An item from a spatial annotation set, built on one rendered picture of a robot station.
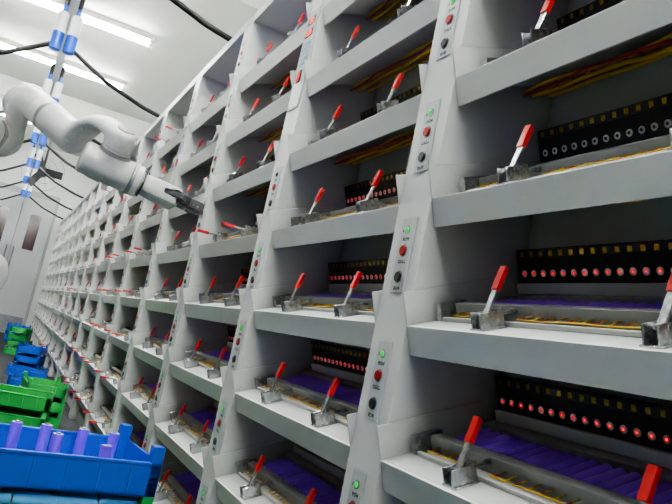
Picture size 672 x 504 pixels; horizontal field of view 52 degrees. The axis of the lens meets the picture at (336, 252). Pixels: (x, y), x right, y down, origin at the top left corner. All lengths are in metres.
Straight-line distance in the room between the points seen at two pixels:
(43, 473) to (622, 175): 0.90
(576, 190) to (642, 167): 0.09
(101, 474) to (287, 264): 0.75
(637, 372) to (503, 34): 0.67
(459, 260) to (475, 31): 0.37
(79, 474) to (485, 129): 0.84
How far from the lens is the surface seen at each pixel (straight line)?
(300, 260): 1.72
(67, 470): 1.17
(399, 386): 1.04
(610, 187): 0.81
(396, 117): 1.28
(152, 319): 3.04
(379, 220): 1.21
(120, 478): 1.20
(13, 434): 1.30
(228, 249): 2.04
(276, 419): 1.43
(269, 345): 1.70
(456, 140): 1.11
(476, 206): 0.98
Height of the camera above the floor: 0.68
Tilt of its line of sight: 8 degrees up
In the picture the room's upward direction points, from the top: 12 degrees clockwise
